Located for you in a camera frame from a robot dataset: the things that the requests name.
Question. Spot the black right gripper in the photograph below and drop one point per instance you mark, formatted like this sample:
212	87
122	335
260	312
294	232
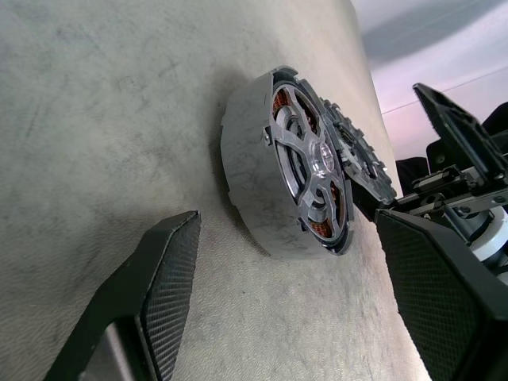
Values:
440	190

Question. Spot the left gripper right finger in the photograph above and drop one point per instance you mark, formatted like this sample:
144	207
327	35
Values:
444	301

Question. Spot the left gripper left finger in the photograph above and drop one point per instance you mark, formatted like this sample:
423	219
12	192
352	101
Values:
131	293

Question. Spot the round silver motor cover plate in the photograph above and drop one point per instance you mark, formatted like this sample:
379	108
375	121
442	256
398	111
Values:
365	155

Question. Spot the grey motor stator housing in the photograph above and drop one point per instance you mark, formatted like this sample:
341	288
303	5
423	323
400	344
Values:
246	158

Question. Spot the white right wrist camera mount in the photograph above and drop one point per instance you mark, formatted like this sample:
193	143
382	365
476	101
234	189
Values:
496	242

